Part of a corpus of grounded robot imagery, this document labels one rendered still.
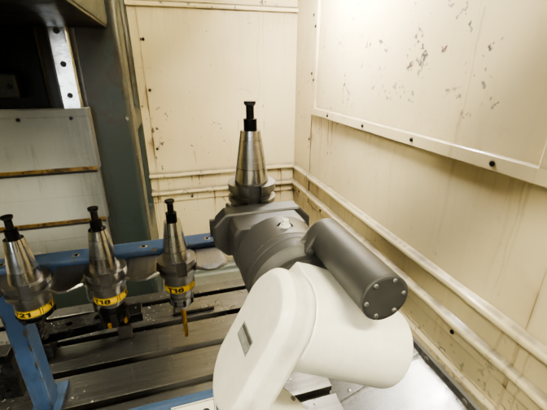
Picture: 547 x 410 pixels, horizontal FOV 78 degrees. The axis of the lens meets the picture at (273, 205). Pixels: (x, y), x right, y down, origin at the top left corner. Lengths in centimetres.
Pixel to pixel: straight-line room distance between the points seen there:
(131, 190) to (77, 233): 21
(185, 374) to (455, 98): 80
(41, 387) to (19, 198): 60
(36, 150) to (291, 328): 103
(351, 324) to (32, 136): 105
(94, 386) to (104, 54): 85
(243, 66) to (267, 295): 134
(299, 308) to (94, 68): 102
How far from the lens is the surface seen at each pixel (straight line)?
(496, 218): 74
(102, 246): 58
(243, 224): 37
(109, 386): 88
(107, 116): 116
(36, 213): 124
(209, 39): 151
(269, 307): 24
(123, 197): 122
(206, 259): 60
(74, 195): 120
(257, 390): 24
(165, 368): 87
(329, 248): 27
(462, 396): 93
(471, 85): 76
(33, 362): 79
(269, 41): 155
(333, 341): 24
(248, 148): 43
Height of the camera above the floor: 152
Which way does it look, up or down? 22 degrees down
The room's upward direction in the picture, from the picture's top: straight up
